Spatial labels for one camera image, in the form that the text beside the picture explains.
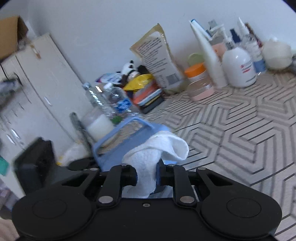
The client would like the orange lid jar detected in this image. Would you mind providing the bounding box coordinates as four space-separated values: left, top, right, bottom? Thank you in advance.
184 63 212 91

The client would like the white pump bottle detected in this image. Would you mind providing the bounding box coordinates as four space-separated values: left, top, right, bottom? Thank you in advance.
221 24 257 88

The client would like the white cabinet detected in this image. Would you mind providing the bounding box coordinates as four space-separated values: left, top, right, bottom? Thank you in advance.
0 32 93 163

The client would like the pink case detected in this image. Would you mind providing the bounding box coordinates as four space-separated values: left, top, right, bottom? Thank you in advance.
188 83 215 102

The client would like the cardboard box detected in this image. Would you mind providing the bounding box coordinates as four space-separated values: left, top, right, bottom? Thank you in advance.
0 16 29 61

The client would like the yellow packet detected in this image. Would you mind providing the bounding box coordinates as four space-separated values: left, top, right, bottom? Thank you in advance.
123 74 154 91

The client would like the panda toy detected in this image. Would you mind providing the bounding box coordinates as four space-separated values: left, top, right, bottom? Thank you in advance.
120 60 141 81

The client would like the white cloth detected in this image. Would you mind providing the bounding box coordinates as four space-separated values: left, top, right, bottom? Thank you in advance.
121 131 189 199

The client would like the white plastic bag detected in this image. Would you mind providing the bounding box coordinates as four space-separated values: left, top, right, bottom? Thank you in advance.
60 143 93 165

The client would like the green lid jar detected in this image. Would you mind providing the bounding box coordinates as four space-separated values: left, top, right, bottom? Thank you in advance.
187 53 205 67

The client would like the labelled water bottle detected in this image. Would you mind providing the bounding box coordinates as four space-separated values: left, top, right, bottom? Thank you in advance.
103 83 144 121

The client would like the geometric patterned tablecloth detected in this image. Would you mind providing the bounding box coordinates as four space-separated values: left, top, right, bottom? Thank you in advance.
102 67 296 241

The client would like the white round container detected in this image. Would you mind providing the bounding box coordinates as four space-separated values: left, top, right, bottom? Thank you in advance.
262 37 293 70

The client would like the large printed food bag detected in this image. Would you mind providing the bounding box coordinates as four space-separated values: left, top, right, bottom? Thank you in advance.
129 23 185 94

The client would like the blue white packet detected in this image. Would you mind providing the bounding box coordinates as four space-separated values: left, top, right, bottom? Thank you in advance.
95 72 123 84

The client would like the clear spray bottle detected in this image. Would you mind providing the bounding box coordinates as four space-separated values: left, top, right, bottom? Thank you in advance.
238 17 267 75

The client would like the white tube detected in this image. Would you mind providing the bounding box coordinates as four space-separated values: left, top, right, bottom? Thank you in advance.
189 20 228 88

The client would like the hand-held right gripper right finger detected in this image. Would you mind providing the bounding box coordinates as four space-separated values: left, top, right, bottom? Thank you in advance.
156 160 233 206

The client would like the blue plastic container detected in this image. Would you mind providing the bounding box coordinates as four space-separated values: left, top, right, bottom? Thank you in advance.
92 117 179 200

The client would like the pink spray bottle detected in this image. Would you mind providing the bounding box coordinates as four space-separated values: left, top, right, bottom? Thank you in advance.
208 21 228 56

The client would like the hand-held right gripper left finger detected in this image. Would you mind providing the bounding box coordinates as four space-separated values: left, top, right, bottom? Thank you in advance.
61 163 138 207

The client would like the black flat box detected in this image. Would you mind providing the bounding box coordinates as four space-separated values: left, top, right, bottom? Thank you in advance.
141 96 165 114

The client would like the clear plastic bottle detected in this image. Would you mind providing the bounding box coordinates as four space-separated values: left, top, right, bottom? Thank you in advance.
82 82 116 116

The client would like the large white jar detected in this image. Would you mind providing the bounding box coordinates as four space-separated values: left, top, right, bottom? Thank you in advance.
80 108 115 142

